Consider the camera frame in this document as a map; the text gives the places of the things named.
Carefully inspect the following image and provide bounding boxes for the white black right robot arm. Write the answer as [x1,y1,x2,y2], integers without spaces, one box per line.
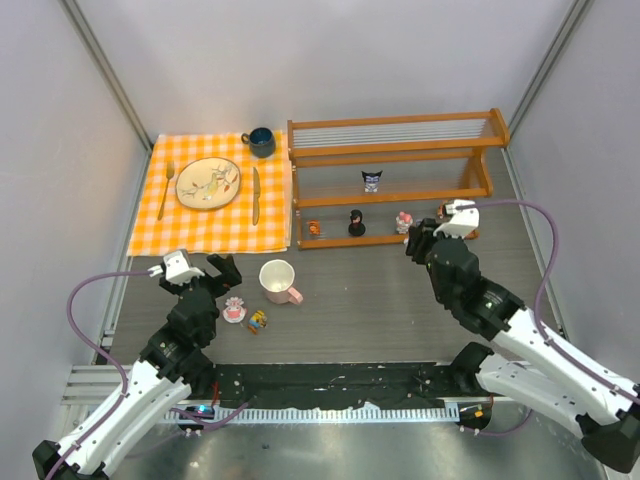
[406,218,639,473]

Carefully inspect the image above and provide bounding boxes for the orange checkered cloth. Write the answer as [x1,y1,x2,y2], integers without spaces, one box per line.
[127,130,292,257]

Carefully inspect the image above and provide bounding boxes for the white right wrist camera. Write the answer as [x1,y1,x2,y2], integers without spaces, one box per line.
[435,199,480,240]

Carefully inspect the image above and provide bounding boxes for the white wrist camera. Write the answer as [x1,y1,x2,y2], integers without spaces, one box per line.
[147,249,205,286]
[435,199,480,240]

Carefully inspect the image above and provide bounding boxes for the gold knife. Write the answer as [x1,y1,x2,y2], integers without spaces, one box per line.
[252,167,261,226]

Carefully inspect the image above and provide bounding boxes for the orange wooden shelf rack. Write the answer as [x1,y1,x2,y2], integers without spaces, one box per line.
[287,108,511,250]

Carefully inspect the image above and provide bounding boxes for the pink My Melody figurine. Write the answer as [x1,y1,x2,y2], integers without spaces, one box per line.
[395,211,413,235]

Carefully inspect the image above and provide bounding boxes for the yellow minion figurine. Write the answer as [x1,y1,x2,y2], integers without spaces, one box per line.
[248,310,268,335]

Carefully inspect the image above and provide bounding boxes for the gold fork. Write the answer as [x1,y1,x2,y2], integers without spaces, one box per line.
[157,161,175,221]

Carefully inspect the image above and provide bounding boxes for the pink white round figurine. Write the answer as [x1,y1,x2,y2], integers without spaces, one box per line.
[222,297,247,324]

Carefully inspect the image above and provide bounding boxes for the orange tiger figurine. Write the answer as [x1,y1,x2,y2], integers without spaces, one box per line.
[307,220,322,237]

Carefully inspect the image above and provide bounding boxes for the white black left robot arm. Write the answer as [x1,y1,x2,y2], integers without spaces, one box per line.
[32,249,242,479]

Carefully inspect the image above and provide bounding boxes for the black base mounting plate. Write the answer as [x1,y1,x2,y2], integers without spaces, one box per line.
[216,362,489,410]

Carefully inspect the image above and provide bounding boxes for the black purple Kuromi figurine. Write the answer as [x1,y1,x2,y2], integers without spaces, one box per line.
[361,170,383,194]

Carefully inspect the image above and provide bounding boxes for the decorated ceramic plate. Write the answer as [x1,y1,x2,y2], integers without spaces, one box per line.
[175,157,242,211]

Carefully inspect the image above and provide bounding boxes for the dark blue mug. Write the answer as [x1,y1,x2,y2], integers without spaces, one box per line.
[241,127,276,158]

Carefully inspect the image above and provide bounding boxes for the pink mug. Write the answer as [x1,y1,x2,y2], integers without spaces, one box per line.
[258,259,304,305]

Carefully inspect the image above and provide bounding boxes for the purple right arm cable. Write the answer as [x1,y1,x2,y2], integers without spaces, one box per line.
[457,198,640,436]

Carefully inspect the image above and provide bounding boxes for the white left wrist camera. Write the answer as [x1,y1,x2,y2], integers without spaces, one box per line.
[147,249,205,286]

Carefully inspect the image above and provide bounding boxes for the black haired girl figurine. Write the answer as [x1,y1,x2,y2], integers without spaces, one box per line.
[348,209,366,237]

